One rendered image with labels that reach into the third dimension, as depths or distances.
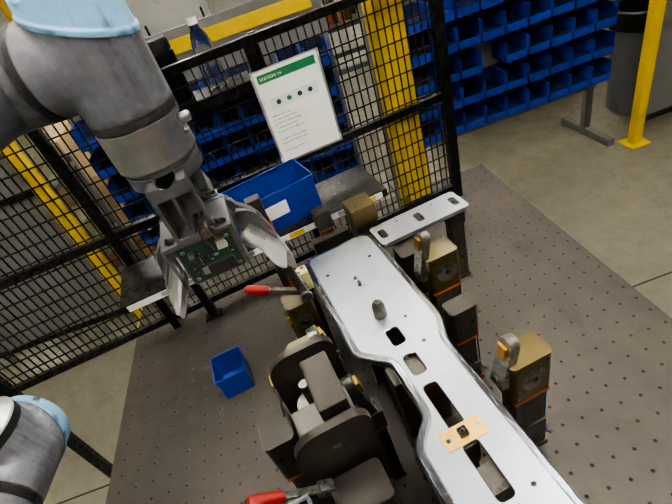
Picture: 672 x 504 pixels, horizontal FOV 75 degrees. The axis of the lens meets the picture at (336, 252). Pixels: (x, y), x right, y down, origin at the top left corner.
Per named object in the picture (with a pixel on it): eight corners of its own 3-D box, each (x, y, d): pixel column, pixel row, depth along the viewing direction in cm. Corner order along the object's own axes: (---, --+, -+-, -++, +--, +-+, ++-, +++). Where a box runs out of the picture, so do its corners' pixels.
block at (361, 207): (396, 286, 153) (374, 201, 131) (375, 296, 152) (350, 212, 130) (385, 273, 159) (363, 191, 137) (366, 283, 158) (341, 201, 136)
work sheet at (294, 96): (342, 139, 150) (317, 47, 132) (283, 165, 148) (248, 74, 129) (340, 137, 152) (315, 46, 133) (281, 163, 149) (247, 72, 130)
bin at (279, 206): (324, 207, 142) (313, 173, 134) (240, 252, 135) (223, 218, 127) (304, 190, 154) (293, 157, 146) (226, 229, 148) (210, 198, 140)
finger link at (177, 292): (159, 344, 49) (173, 278, 44) (158, 309, 53) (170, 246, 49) (188, 344, 50) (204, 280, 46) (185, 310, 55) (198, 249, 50)
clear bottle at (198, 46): (230, 84, 135) (201, 14, 123) (211, 91, 134) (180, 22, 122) (227, 79, 140) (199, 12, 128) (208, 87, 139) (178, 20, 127)
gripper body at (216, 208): (187, 296, 44) (119, 200, 37) (181, 249, 51) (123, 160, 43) (256, 265, 45) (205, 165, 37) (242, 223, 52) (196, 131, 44)
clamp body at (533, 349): (559, 438, 101) (568, 345, 80) (516, 462, 100) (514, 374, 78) (538, 415, 106) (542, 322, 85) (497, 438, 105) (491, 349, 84)
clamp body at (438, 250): (478, 333, 129) (469, 244, 108) (444, 351, 127) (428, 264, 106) (465, 319, 134) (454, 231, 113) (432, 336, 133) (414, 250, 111)
